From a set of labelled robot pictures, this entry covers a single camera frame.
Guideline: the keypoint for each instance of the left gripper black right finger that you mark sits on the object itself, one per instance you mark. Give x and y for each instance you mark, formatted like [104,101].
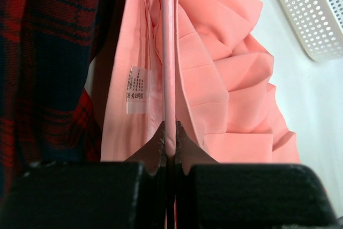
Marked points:
[213,195]

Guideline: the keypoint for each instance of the red black plaid skirt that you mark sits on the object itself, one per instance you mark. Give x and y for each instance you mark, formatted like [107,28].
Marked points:
[46,50]

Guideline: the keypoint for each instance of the pink skirt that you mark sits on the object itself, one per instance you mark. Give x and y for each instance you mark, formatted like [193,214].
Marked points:
[224,99]

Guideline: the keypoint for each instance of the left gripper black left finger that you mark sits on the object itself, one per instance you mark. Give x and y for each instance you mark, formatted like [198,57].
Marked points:
[128,194]

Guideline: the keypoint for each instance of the white perforated plastic basket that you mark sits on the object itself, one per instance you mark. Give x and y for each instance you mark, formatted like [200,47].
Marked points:
[317,25]

